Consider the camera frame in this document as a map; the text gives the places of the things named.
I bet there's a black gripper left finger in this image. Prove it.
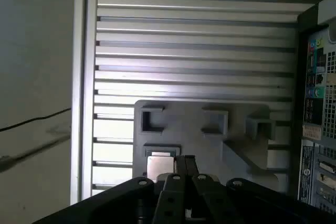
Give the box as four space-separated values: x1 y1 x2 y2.
33 155 186 224

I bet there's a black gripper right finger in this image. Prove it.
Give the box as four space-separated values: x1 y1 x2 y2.
185 155 336 224

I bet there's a silver square CPU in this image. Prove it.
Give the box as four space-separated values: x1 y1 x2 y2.
146 155 176 182

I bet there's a grey plastic parts rack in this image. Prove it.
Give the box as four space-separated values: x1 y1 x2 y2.
132 100 280 196

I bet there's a black open PC case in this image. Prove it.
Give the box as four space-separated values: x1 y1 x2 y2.
296 0 336 210

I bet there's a thin black floor cable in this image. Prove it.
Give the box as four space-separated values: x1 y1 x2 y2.
0 108 72 132

